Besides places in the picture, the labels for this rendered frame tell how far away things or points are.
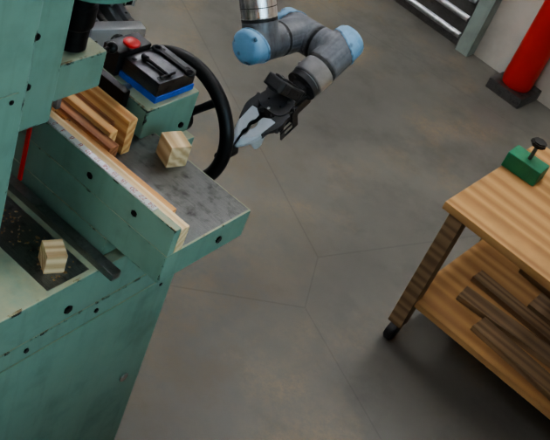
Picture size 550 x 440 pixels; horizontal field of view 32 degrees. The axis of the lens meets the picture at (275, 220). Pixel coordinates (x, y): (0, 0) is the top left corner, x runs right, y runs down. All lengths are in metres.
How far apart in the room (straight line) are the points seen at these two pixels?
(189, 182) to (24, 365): 0.40
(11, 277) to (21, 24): 0.43
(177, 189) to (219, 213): 0.08
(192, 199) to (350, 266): 1.50
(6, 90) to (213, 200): 0.44
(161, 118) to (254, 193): 1.48
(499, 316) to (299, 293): 0.59
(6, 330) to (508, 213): 1.53
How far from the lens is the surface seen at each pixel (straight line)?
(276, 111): 1.92
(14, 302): 1.48
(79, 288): 1.55
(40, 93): 1.43
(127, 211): 1.48
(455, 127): 3.96
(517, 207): 2.66
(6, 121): 1.34
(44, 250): 1.51
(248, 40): 1.93
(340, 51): 2.00
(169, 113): 1.69
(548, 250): 2.57
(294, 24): 2.02
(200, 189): 1.60
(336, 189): 3.31
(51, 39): 1.38
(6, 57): 1.27
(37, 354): 1.60
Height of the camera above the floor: 1.88
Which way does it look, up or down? 38 degrees down
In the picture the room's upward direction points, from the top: 23 degrees clockwise
